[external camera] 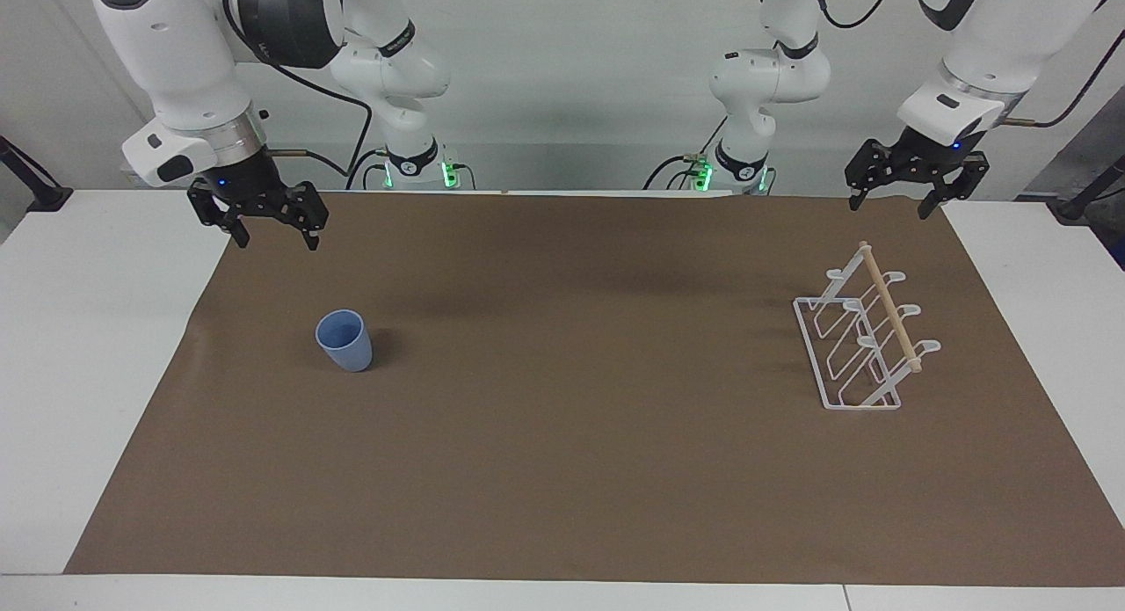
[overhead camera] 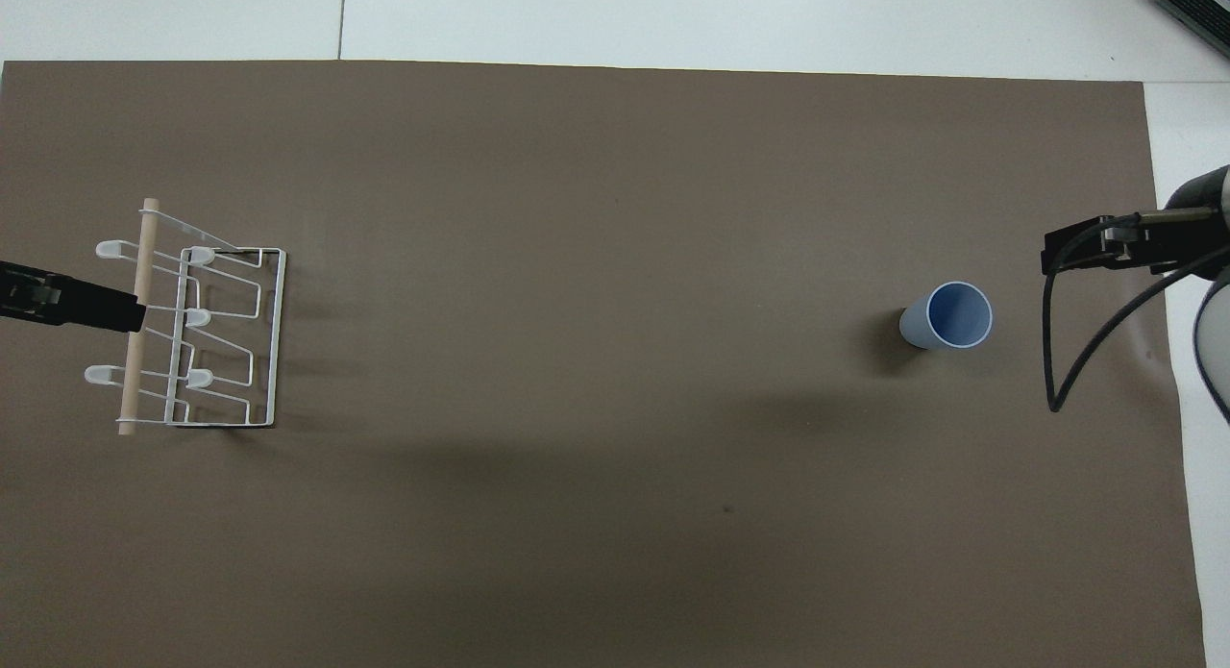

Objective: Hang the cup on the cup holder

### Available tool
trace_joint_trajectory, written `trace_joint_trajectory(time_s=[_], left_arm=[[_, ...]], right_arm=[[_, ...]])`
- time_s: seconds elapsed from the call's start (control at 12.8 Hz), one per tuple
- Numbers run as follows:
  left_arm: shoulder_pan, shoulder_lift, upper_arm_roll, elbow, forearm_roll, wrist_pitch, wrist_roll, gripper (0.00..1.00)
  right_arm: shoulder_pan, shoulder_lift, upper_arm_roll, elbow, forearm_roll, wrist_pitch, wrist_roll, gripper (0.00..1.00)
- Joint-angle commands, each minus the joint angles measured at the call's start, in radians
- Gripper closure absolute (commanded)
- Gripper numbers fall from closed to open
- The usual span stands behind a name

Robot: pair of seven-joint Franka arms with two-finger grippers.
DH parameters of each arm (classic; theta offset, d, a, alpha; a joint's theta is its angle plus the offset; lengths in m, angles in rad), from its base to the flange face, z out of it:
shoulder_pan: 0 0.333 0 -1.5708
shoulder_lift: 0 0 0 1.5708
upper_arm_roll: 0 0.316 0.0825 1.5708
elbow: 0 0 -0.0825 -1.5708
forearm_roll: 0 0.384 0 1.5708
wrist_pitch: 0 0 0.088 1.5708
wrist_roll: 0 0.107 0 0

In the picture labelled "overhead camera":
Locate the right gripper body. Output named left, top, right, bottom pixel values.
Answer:
left=1139, top=209, right=1230, bottom=276

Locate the light blue plastic cup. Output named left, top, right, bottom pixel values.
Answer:
left=898, top=280, right=995, bottom=353

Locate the black cable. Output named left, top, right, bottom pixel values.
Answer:
left=1044, top=213, right=1230, bottom=415

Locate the white wire cup holder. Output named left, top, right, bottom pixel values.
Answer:
left=85, top=198, right=288, bottom=436

